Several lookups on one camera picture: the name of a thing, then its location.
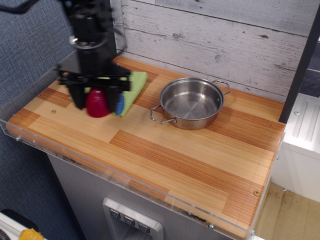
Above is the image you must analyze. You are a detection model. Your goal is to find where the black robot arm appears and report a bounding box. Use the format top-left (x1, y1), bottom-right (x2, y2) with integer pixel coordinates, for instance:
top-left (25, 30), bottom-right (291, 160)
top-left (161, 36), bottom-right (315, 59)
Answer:
top-left (56, 0), bottom-right (131, 113)

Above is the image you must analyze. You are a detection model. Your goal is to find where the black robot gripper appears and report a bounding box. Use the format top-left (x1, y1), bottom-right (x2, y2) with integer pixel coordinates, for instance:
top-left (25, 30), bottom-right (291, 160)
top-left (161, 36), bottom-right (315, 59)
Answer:
top-left (56, 43), bottom-right (131, 113)

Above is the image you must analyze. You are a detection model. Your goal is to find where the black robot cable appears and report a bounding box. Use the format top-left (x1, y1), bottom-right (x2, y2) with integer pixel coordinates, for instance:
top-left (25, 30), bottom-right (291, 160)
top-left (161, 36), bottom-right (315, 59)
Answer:
top-left (0, 0), bottom-right (63, 15)

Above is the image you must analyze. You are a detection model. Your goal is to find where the black left frame post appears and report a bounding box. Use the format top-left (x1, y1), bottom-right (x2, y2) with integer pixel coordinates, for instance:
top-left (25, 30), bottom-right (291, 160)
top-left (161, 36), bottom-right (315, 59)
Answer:
top-left (105, 0), bottom-right (117, 60)

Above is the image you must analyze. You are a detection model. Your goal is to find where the black frame post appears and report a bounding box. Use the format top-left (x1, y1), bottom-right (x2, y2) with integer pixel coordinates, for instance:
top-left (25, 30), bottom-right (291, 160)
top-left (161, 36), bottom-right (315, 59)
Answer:
top-left (278, 6), bottom-right (320, 124)
top-left (105, 0), bottom-right (117, 60)

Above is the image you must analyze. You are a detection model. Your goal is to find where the black right frame post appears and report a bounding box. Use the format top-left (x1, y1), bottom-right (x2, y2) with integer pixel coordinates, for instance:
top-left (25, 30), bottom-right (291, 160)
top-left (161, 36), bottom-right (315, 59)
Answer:
top-left (278, 6), bottom-right (320, 124)

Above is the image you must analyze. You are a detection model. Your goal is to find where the stainless steel pot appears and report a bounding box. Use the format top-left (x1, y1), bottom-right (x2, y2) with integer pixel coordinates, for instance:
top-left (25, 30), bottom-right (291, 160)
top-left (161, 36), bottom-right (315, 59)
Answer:
top-left (149, 77), bottom-right (231, 130)

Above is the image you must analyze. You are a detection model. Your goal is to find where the white toy sink unit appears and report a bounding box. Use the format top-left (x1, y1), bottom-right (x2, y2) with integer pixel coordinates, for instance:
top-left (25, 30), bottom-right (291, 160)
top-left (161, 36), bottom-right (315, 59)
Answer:
top-left (271, 93), bottom-right (320, 202)

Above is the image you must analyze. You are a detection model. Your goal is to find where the red toy pepper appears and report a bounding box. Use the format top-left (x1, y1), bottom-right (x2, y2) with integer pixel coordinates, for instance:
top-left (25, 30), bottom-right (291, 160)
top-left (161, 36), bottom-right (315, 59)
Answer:
top-left (85, 88), bottom-right (110, 118)

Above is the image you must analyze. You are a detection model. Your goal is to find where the blue handled toy fork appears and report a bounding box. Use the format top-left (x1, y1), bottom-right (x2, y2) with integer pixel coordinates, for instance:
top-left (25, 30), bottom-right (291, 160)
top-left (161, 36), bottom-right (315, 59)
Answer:
top-left (114, 93), bottom-right (125, 115)

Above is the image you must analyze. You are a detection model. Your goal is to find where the yellow tape piece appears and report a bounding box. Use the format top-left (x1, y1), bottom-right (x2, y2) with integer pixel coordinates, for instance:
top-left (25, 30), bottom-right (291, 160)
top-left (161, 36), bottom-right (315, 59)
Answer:
top-left (18, 228), bottom-right (45, 240)

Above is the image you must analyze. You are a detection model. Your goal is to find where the silver dispenser button panel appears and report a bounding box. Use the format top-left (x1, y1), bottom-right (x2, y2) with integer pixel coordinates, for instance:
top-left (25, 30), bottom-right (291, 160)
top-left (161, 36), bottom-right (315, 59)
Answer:
top-left (102, 197), bottom-right (165, 240)

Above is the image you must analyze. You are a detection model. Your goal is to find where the green folded cloth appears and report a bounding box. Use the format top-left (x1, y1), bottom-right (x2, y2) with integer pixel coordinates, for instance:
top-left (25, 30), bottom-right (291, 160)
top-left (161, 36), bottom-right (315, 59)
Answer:
top-left (83, 71), bottom-right (148, 118)

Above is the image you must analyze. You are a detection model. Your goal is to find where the grey toy fridge cabinet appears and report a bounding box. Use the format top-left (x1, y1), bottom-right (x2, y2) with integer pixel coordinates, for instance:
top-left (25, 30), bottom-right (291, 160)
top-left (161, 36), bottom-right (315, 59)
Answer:
top-left (48, 155), bottom-right (228, 240)

